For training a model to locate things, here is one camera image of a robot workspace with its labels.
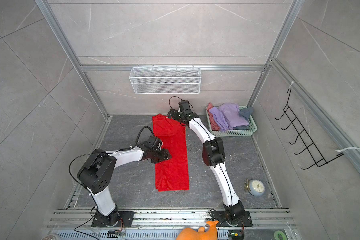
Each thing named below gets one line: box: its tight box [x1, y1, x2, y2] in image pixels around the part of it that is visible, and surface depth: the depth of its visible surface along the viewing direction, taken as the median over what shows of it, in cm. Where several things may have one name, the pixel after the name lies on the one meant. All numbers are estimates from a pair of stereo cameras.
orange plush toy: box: [176, 220, 219, 240], surface depth 66 cm
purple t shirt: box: [209, 103, 250, 132], surface depth 109 cm
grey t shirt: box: [239, 106, 253, 123], surface depth 110 cm
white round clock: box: [244, 178, 265, 197], surface depth 82 cm
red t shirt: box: [152, 114, 190, 192], surface depth 96 cm
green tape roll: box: [274, 230, 288, 240], surface depth 70 cm
